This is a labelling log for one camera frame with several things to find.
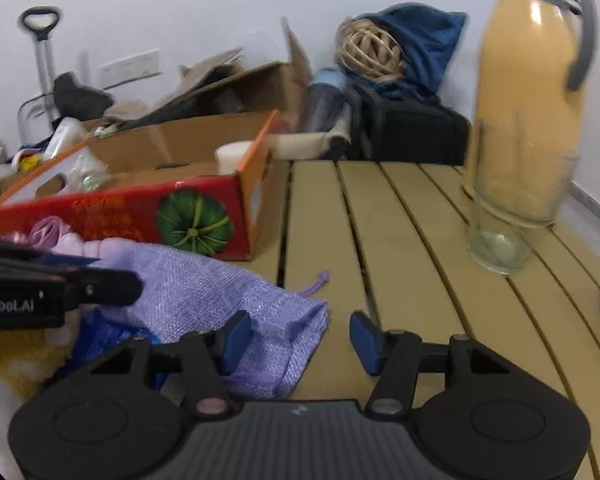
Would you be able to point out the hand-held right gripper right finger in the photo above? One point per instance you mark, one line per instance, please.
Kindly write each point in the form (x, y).
(366, 342)

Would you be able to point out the tan hat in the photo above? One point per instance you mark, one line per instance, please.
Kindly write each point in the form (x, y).
(127, 110)

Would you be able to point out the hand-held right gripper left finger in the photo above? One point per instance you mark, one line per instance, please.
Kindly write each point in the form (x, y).
(236, 340)

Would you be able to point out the yellow fluffy plush toy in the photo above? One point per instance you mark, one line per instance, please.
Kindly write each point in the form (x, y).
(10, 355)

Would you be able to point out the lilac plush toy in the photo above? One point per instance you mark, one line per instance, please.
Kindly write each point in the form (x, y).
(100, 249)

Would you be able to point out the yellow thermos jug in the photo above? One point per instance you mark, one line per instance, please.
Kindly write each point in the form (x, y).
(525, 85)

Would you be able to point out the purple satin pouch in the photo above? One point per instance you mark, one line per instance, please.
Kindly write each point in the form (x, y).
(50, 232)

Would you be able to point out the woven rattan ball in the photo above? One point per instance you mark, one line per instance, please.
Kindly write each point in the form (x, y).
(372, 50)

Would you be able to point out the white plastic container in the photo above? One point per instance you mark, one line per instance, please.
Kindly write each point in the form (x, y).
(65, 137)

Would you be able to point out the cream foam roll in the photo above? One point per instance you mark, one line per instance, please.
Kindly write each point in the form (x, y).
(232, 157)

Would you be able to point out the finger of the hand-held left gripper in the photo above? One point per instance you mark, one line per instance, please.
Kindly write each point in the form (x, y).
(110, 287)
(70, 260)

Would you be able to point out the red pumpkin print cardboard box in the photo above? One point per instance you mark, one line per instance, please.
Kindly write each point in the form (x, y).
(130, 210)

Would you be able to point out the blue lid water bottle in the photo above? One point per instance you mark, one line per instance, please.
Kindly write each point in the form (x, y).
(322, 100)

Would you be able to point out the beige canvas bag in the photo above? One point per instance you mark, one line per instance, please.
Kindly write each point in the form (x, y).
(305, 145)

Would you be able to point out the clear drinking glass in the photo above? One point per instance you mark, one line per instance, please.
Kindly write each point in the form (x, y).
(510, 200)

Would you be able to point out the white wall socket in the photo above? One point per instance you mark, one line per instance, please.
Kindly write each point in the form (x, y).
(130, 67)

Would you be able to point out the black bag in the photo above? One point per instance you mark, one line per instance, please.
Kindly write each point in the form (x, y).
(410, 130)

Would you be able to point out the blue packet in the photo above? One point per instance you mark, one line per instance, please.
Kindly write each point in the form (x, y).
(100, 335)

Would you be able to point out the yellow red toy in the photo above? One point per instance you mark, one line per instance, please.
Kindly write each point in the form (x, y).
(30, 162)

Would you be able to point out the brown cardboard box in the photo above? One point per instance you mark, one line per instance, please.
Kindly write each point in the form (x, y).
(260, 90)

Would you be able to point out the dark blue cloth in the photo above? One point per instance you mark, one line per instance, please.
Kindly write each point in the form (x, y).
(425, 45)

